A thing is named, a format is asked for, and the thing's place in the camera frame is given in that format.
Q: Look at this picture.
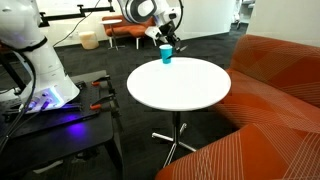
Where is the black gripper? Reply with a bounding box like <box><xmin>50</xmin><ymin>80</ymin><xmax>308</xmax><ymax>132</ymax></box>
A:
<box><xmin>155</xmin><ymin>20</ymin><xmax>183</xmax><ymax>52</ymax></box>

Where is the light blue plastic cup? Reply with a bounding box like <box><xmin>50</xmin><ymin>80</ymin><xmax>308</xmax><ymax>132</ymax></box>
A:
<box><xmin>158</xmin><ymin>44</ymin><xmax>174</xmax><ymax>65</ymax></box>

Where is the orange bench with white legs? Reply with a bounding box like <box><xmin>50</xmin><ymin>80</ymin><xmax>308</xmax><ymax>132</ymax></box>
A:
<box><xmin>101</xmin><ymin>13</ymin><xmax>158</xmax><ymax>50</ymax></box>

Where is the small white round side table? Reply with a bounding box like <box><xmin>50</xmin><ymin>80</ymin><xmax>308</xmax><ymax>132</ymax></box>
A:
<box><xmin>99</xmin><ymin>19</ymin><xmax>126</xmax><ymax>51</ymax></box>

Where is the beige round stool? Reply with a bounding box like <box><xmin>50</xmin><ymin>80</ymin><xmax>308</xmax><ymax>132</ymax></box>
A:
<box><xmin>78</xmin><ymin>30</ymin><xmax>100</xmax><ymax>51</ymax></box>

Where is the orange patterned corner sofa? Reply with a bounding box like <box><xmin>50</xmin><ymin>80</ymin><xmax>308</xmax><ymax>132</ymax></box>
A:
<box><xmin>154</xmin><ymin>34</ymin><xmax>320</xmax><ymax>180</ymax></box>

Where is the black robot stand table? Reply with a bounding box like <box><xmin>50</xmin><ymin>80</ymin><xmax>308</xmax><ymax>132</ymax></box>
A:
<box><xmin>0</xmin><ymin>69</ymin><xmax>125</xmax><ymax>180</ymax></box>

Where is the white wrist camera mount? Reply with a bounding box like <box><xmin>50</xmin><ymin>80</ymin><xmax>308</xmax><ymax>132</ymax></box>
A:
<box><xmin>144</xmin><ymin>26</ymin><xmax>165</xmax><ymax>45</ymax></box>

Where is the white round pedestal table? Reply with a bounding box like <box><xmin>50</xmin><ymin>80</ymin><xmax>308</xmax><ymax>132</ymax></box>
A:
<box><xmin>126</xmin><ymin>56</ymin><xmax>232</xmax><ymax>168</ymax></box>

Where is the orange handled black clamp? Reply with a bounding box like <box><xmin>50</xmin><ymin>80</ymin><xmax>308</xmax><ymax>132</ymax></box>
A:
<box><xmin>89</xmin><ymin>93</ymin><xmax>116</xmax><ymax>111</ymax></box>
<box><xmin>91</xmin><ymin>75</ymin><xmax>111</xmax><ymax>87</ymax></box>

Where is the black camera mounting bar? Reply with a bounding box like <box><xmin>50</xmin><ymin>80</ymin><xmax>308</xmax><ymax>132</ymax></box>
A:
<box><xmin>39</xmin><ymin>3</ymin><xmax>116</xmax><ymax>28</ymax></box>

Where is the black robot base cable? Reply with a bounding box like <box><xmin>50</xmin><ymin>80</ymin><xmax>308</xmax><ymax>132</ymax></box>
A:
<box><xmin>0</xmin><ymin>54</ymin><xmax>37</xmax><ymax>153</ymax></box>

